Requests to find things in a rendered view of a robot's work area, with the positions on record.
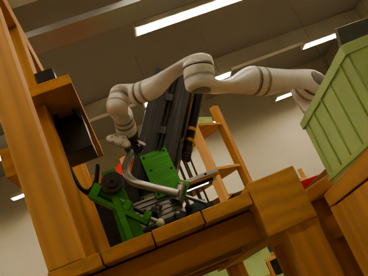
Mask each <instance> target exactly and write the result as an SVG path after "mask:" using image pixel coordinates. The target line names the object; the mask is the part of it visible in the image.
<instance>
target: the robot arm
mask: <svg viewBox="0 0 368 276"><path fill-rule="evenodd" d="M181 75H183V77H184V82H185V88H186V90H187V91H189V92H190V93H195V94H242V95H251V96H271V95H275V94H278V93H281V92H284V91H287V90H290V91H291V95H292V97H293V98H294V100H295V101H296V103H297V104H298V106H299V107H300V109H301V110H302V112H303V113H304V114H305V113H306V111H307V109H308V107H309V105H310V104H311V102H312V100H313V97H314V96H315V94H316V92H317V90H318V88H319V86H320V85H321V83H322V81H323V79H324V75H323V74H322V73H320V72H318V71H316V70H311V69H297V70H288V69H280V68H269V67H261V66H248V67H245V68H243V69H242V70H240V71H239V72H237V73H236V74H235V75H233V76H232V77H230V78H228V79H224V80H219V79H216V77H215V70H214V62H213V59H212V57H211V55H209V54H207V53H196V54H192V55H189V56H187V57H185V58H183V59H181V60H180V61H178V62H176V63H174V64H173V65H171V66H169V67H168V68H166V69H164V70H163V71H161V72H159V73H157V74H156V75H154V76H152V77H149V78H147V79H144V80H141V81H139V82H137V83H133V84H117V85H115V86H113V87H112V88H111V90H110V93H109V96H108V100H107V105H106V109H107V113H108V114H109V115H110V116H111V118H112V119H113V121H114V127H115V130H116V131H115V132H114V134H112V135H108V136H107V137H106V141H107V143H109V144H112V145H114V146H117V147H121V148H124V150H125V151H126V153H127V152H128V150H129V149H130V148H131V149H133V151H134V155H135V156H136V157H137V156H138V155H139V153H141V151H142V150H143V149H144V147H145V145H146V143H147V142H146V141H144V142H142V141H140V139H139V137H138V131H137V127H136V123H135V120H134V116H133V113H132V110H131V109H130V108H129V101H131V102H132V103H133V104H135V105H141V104H144V103H147V102H150V101H153V100H155V99H157V98H159V97H160V96H161V95H162V94H163V93H164V92H165V91H166V90H167V89H168V87H170V85H171V84H172V83H173V82H174V81H175V80H176V79H177V78H179V76H181ZM138 144H139V145H140V146H139V145H138Z"/></svg>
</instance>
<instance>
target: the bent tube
mask: <svg viewBox="0 0 368 276"><path fill-rule="evenodd" d="M134 157H135V155H134V151H133V149H131V148H130V149H129V150H128V152H127V154H126V156H125V158H124V160H123V163H122V174H123V176H124V178H125V180H126V181H127V182H128V183H129V184H130V185H132V186H134V187H136V188H140V189H145V190H148V191H152V192H156V193H160V194H165V195H168V196H172V197H176V198H178V197H179V194H180V190H179V189H176V188H171V187H167V186H162V185H158V184H155V183H151V182H146V181H142V180H138V179H136V178H135V177H133V175H132V174H131V172H130V164H131V162H132V160H133V159H134Z"/></svg>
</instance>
